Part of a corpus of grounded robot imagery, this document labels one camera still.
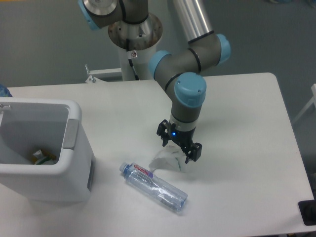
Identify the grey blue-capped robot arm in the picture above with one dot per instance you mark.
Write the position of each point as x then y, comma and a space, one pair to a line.
178, 75

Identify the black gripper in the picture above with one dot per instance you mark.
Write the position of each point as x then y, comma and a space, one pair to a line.
184, 139

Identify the white paper carton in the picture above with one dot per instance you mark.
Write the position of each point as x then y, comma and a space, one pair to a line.
169, 158

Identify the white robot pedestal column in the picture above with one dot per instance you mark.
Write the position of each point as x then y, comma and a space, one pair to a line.
136, 43

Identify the clear plastic water bottle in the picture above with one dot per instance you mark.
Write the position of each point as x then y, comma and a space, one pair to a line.
155, 187

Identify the trash inside the bin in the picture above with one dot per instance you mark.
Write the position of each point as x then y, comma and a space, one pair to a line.
43, 157

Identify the blue patterned object at left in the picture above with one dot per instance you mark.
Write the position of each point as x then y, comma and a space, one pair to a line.
4, 91

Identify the white frame at right edge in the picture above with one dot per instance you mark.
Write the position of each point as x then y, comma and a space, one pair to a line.
307, 109

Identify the black clamp at table edge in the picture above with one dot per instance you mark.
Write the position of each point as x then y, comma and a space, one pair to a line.
308, 211

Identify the white plastic trash can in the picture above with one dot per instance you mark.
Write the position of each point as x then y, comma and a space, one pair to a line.
28, 125

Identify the white pedestal base frame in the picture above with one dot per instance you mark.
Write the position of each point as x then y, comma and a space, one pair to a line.
106, 73

